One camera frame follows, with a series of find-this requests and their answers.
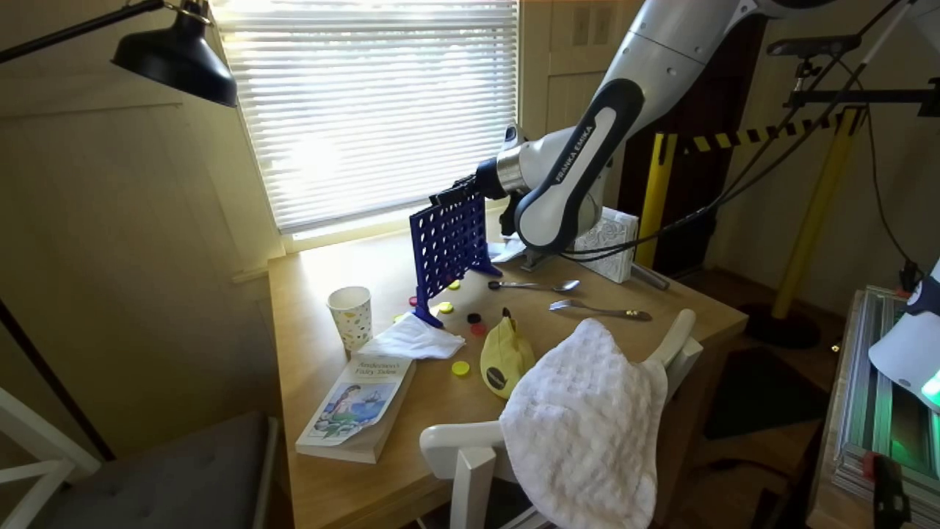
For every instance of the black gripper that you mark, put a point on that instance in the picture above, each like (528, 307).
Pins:
(478, 176)

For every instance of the white window blinds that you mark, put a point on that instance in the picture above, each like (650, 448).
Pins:
(371, 106)

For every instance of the illustrated paperback book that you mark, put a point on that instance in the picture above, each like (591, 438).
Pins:
(354, 413)

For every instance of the white crumpled napkin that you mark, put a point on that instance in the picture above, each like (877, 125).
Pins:
(416, 340)

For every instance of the silver metal spoon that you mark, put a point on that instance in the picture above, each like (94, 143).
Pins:
(532, 285)
(597, 312)

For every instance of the yellow black striped tape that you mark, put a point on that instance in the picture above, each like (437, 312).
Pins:
(752, 132)

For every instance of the white panel door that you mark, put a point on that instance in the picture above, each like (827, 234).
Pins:
(567, 69)

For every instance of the blue plastic gameboard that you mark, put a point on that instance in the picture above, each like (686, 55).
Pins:
(447, 251)

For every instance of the white patterned tissue box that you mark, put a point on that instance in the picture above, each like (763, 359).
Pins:
(617, 246)

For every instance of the yellow game chip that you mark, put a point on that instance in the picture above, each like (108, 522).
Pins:
(445, 307)
(460, 369)
(454, 285)

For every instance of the white quilted towel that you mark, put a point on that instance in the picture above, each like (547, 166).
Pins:
(582, 429)

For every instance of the black floor lamp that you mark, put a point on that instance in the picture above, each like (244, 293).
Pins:
(178, 59)

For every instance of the white paper cup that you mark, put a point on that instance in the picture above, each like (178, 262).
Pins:
(351, 319)

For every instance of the black game chip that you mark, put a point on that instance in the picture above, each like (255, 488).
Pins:
(473, 319)

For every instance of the grey seat cushion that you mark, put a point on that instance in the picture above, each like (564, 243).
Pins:
(165, 481)

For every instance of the yellow banana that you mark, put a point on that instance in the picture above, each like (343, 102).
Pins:
(503, 362)

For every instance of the yellow post with base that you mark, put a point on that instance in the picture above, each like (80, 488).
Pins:
(808, 246)

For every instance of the stacked framed panels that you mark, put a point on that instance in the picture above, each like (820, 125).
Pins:
(863, 420)

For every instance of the grey marker pen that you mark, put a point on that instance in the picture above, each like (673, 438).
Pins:
(650, 276)

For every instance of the black camera on stand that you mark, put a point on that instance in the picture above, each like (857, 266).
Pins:
(813, 44)

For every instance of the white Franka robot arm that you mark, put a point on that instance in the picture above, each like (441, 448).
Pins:
(664, 47)

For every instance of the white wooden chair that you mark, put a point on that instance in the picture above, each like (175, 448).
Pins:
(460, 460)
(30, 451)

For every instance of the orange game chip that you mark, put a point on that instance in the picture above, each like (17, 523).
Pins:
(478, 329)

